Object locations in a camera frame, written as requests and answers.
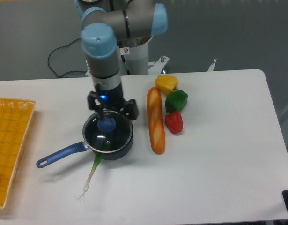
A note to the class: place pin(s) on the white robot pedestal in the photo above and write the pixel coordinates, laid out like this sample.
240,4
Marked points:
139,58

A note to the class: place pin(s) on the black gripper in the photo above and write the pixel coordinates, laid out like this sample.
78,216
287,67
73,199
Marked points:
113,100

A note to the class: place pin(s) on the red bell pepper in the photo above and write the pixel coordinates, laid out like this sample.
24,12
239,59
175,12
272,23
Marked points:
174,122

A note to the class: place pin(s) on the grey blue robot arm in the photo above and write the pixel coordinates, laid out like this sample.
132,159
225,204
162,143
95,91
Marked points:
100,32

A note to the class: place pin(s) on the baguette bread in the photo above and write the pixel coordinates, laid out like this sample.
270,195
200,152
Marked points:
155,121

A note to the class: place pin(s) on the glass pot lid blue knob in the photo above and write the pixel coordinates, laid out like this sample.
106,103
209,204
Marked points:
117,129

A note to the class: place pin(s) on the dark pot blue handle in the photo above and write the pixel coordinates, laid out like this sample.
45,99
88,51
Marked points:
81,147

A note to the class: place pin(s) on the green bell pepper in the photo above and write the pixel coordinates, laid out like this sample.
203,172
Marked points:
176,101

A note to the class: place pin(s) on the yellow woven basket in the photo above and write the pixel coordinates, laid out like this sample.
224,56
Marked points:
15,118

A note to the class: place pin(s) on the green spring onion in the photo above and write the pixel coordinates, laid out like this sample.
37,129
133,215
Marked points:
93,171

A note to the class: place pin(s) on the yellow bell pepper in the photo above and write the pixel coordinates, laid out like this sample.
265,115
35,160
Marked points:
166,83

